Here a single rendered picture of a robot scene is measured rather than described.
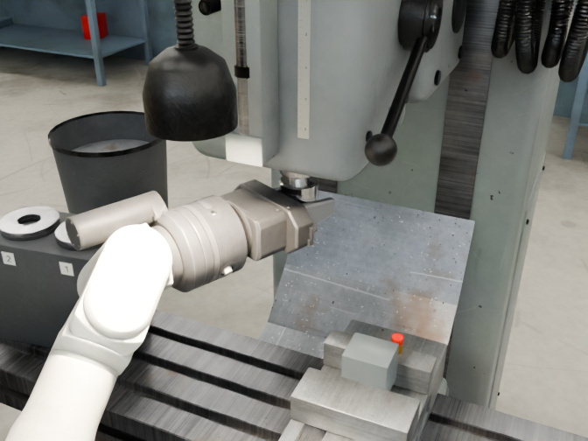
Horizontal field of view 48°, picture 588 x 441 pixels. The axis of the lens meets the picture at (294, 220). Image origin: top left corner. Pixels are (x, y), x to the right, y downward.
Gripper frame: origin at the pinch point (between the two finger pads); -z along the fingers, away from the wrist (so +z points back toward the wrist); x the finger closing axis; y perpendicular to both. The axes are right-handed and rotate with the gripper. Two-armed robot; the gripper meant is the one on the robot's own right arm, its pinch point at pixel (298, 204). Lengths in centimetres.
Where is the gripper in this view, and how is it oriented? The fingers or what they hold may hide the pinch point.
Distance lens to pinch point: 79.0
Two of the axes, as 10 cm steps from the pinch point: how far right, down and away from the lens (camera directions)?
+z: -7.6, 3.0, -5.8
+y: -0.1, 8.8, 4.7
